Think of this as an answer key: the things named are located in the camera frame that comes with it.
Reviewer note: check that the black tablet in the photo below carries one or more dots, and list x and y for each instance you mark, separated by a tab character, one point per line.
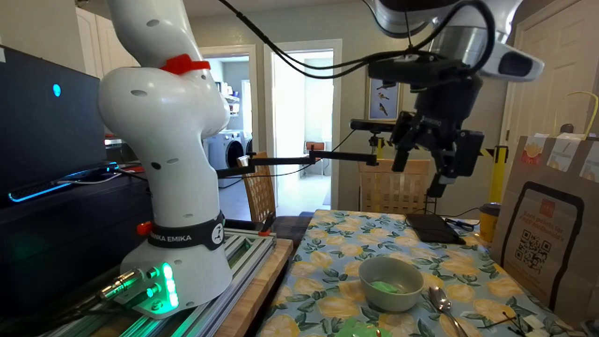
433	228

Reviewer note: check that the brown paper takeaway bag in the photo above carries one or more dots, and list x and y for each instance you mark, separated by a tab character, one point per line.
562	281

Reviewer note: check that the white panel door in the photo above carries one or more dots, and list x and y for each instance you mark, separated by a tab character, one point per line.
562	94

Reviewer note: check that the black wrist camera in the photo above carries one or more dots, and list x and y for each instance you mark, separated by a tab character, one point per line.
394	67

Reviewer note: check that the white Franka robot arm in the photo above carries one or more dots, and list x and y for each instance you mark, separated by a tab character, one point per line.
169	124

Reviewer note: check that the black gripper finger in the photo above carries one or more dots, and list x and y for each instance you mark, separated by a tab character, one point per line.
403	140
461	155

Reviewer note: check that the white washing machine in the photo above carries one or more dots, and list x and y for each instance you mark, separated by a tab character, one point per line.
227	152

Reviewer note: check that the green plastic sachet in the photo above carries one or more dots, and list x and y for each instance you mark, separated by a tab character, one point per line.
356	329
386	288

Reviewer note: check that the yellow barrier post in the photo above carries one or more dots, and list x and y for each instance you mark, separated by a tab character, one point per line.
499	178

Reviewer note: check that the black stereo camera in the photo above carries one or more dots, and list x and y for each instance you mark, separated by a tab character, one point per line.
371	124

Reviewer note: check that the aluminium rail base frame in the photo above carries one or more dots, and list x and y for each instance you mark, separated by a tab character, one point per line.
244	262

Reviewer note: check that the wicker chair back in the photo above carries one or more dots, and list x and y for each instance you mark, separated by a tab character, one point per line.
386	187
261	193

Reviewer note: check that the black desk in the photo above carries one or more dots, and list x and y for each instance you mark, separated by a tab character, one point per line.
63	249

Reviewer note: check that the grey round bowl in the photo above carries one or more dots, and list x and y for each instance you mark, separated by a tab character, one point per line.
390	301

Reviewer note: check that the wooden board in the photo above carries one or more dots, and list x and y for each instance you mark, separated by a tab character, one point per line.
263	286

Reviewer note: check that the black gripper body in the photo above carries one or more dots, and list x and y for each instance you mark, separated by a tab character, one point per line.
446	105

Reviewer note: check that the white wall cabinet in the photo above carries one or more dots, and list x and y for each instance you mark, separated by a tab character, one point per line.
106	43

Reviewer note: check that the framed wall picture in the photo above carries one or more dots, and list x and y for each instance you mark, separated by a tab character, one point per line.
383	103

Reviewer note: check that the yellow cup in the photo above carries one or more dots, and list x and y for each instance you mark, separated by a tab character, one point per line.
489	225

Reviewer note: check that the lemon print tablecloth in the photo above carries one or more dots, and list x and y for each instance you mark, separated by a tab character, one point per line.
325	249

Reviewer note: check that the metal spoon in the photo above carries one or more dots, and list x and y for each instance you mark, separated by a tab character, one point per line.
439	298

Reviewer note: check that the black monitor screen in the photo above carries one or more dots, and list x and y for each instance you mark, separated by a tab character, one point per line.
49	137

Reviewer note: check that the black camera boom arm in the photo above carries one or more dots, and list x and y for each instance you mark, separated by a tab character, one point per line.
282	159

